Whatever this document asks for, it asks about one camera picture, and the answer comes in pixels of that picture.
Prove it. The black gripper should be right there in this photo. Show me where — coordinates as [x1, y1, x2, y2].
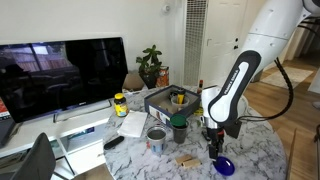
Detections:
[206, 127, 225, 161]

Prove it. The white plastic cup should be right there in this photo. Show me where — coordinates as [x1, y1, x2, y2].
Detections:
[170, 94, 190, 113]

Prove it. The white cabinet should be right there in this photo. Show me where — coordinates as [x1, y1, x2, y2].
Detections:
[308, 64, 320, 96]

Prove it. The green round lid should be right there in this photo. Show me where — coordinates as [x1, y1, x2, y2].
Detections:
[169, 113, 188, 128]

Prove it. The dark grey chair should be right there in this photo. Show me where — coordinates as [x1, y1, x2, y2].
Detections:
[9, 132, 57, 180]

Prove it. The black remote control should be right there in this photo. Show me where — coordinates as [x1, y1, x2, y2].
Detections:
[103, 135, 125, 151]

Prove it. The red white book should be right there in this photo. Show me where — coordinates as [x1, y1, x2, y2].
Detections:
[0, 98, 12, 121]

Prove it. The dark grey cup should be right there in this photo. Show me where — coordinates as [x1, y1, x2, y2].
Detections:
[171, 123, 190, 145]

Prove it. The blue printed box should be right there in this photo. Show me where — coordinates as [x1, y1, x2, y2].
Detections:
[68, 127, 96, 140]

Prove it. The black flat screen television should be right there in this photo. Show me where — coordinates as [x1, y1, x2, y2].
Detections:
[0, 37, 129, 124]

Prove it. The yellow black printed pack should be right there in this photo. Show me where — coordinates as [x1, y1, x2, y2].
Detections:
[193, 106, 205, 117]

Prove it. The small black toy car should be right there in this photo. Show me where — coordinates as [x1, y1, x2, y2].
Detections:
[201, 130, 211, 142]

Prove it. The wooden block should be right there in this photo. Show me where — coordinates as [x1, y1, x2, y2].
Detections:
[174, 154, 194, 165]
[182, 158, 203, 169]

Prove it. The green potted plant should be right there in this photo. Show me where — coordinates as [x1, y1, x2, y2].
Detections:
[135, 44, 163, 90]

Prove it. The thick black corrugated hose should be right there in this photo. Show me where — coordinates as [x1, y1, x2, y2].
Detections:
[238, 57, 295, 123]

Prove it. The white wall grille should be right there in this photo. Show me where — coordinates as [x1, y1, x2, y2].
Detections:
[183, 0, 208, 87]

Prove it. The white panel door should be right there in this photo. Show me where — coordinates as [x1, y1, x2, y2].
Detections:
[199, 0, 249, 88]

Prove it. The yellow black bottle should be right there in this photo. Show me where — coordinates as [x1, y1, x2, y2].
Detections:
[176, 88, 186, 105]

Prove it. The yellow-lidded supplement bottle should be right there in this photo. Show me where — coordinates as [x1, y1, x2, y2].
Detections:
[113, 93, 129, 118]

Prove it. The navy cardboard box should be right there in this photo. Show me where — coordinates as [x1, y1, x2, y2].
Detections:
[143, 84, 202, 127]

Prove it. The orange printed box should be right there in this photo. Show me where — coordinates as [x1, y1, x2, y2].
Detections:
[155, 65, 170, 88]

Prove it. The white television stand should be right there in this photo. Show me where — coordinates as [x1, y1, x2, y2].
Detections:
[0, 96, 133, 178]

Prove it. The white paper napkin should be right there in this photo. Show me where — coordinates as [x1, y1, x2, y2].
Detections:
[117, 110, 148, 138]

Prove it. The beige floor rug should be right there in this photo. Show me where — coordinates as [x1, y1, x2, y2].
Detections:
[259, 66, 314, 91]

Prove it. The silver metal cup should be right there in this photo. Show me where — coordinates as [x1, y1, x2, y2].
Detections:
[146, 125, 168, 156]

